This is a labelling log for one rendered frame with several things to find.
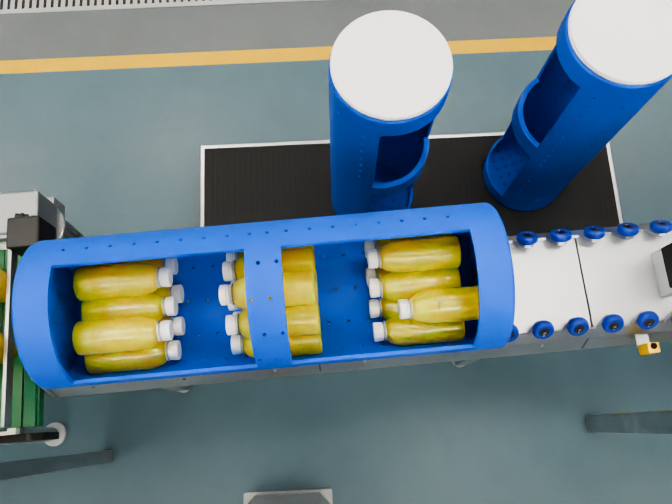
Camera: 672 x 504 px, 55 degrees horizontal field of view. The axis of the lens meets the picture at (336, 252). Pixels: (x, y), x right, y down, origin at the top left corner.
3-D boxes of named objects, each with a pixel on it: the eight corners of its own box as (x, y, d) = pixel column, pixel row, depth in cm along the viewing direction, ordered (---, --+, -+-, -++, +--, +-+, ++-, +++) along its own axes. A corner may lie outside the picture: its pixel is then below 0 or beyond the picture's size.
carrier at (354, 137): (319, 218, 228) (394, 247, 226) (309, 97, 144) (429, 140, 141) (348, 149, 235) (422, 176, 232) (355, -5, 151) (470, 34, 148)
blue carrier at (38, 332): (487, 352, 137) (526, 341, 109) (74, 390, 135) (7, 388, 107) (469, 223, 143) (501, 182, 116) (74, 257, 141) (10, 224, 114)
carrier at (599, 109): (540, 127, 237) (469, 153, 235) (653, -36, 153) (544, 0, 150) (574, 196, 230) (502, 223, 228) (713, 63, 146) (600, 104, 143)
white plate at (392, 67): (311, 94, 143) (311, 96, 144) (429, 136, 140) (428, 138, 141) (356, -7, 149) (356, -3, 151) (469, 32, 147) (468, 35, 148)
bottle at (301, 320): (320, 325, 128) (238, 333, 128) (317, 294, 126) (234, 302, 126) (321, 339, 122) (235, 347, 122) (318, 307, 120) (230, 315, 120)
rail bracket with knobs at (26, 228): (58, 265, 147) (37, 254, 137) (26, 268, 147) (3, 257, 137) (58, 224, 149) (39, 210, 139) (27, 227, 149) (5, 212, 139)
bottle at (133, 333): (83, 357, 125) (167, 350, 126) (70, 353, 119) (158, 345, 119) (84, 324, 127) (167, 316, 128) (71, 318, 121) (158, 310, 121)
